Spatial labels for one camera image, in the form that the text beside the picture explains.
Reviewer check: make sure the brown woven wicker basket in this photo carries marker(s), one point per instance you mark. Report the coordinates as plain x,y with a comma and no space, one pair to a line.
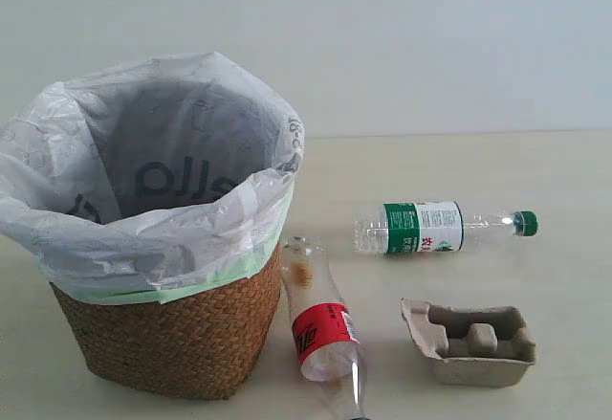
202,347

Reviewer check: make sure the white plastic bin liner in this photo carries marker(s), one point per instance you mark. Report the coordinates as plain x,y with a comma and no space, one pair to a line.
151,182

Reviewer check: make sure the red label clear bottle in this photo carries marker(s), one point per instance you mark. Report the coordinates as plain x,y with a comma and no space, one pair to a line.
328,350

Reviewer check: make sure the green label water bottle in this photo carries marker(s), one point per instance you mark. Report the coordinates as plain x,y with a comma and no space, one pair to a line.
423,227

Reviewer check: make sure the grey cardboard pulp tray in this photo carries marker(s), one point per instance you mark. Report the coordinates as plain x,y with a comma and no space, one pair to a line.
479,347

